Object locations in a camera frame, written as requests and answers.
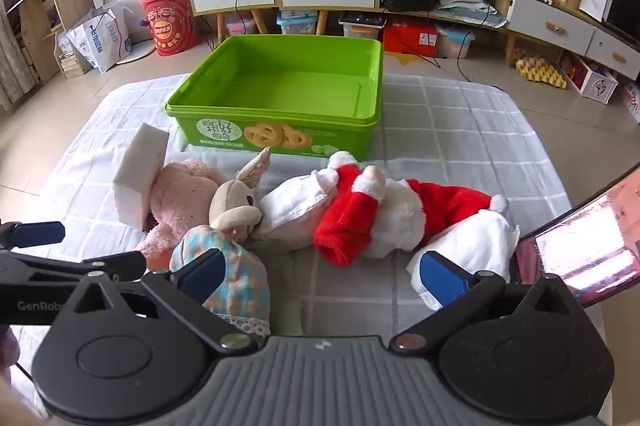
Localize yellow egg tray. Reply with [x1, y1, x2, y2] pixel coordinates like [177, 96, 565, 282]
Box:
[515, 56, 568, 90]

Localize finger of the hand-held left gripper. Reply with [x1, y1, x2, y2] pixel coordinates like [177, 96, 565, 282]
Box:
[0, 221, 66, 249]
[0, 250, 147, 281]

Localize black microwave oven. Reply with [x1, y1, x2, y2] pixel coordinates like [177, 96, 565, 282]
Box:
[602, 0, 640, 37]

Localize clear storage box pink lid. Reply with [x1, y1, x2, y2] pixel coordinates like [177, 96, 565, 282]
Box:
[225, 13, 258, 36]

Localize white sponge block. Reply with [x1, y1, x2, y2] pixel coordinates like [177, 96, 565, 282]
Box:
[112, 123, 171, 231]

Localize person's left hand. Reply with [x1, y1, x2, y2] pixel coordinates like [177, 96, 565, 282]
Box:
[0, 330, 20, 374]

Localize green plastic cookie box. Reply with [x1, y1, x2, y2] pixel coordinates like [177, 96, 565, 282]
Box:
[165, 34, 385, 159]

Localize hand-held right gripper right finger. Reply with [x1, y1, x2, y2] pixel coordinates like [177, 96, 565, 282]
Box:
[390, 250, 592, 354]

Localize beige plush bunny plaid dress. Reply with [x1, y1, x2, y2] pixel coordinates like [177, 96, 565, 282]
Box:
[169, 147, 273, 338]

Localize clear storage box blue lid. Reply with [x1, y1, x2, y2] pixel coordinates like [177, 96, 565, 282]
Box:
[276, 10, 318, 37]

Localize red printed bucket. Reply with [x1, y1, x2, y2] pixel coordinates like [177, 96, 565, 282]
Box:
[140, 0, 195, 56]

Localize red sock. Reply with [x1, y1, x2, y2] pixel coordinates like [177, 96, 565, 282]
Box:
[312, 151, 508, 267]

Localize white red carton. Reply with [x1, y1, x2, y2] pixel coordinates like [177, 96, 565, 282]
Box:
[562, 53, 620, 105]

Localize white lace-trimmed cloth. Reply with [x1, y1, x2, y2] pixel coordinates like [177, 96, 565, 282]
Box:
[259, 168, 346, 253]

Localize pink plush rabbit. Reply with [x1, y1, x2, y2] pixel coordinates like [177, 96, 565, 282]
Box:
[135, 158, 228, 269]

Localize white paper shopping bag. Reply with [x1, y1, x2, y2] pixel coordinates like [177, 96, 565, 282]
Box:
[66, 3, 132, 74]

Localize grey checked bed sheet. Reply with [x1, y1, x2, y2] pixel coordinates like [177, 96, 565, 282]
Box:
[0, 73, 573, 357]

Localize red cardboard box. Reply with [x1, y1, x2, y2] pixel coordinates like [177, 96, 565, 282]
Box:
[382, 18, 440, 56]

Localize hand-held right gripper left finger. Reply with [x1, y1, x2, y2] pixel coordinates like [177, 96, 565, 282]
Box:
[55, 250, 266, 354]

